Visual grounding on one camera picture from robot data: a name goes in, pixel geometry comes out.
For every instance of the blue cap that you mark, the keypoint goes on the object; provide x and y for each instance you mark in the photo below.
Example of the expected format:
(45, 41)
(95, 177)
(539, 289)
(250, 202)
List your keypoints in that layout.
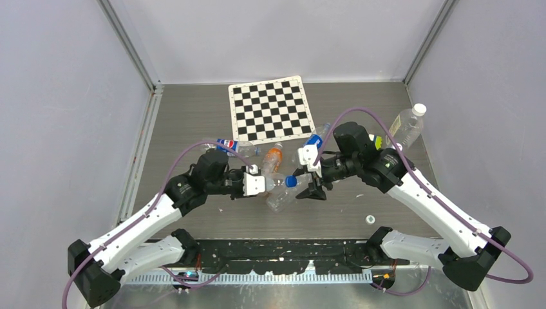
(291, 181)

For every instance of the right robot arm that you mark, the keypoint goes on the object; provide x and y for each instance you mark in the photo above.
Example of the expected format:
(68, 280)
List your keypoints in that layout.
(461, 254)

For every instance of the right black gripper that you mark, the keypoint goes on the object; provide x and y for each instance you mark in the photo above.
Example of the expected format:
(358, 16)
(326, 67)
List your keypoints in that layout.
(314, 191)

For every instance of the crushed Pepsi bottle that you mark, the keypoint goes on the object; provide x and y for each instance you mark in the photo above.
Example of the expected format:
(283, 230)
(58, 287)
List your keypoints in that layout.
(244, 148)

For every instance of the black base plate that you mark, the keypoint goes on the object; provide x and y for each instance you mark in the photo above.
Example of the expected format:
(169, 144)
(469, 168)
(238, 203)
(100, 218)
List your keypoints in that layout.
(284, 257)

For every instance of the orange drink bottle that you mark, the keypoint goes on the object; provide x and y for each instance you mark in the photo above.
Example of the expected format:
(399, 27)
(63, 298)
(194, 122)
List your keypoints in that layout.
(272, 160)

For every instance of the clear plastic bottle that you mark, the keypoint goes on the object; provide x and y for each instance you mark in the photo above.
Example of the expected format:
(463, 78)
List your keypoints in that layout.
(282, 198)

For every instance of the small water bottle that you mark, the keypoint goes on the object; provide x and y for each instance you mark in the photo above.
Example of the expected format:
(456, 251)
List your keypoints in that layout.
(397, 146)

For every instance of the white green toy block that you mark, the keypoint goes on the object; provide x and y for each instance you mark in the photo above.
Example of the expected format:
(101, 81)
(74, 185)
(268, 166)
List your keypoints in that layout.
(377, 140)

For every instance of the tall bottle white cap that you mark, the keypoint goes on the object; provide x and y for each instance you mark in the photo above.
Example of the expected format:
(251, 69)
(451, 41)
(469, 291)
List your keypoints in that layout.
(408, 125)

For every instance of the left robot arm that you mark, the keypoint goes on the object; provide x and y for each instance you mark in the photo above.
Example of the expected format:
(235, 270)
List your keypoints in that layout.
(100, 268)

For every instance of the clear Pepsi bottle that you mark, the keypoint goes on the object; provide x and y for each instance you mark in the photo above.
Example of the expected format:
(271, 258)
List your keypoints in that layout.
(274, 182)

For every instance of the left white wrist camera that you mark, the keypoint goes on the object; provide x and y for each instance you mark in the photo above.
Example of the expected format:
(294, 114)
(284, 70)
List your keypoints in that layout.
(254, 182)

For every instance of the checkerboard mat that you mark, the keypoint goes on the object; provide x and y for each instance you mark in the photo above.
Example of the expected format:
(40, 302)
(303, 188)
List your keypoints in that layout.
(270, 111)

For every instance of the blue label Pepsi bottle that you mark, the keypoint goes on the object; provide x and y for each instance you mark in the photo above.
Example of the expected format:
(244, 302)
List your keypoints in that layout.
(316, 138)

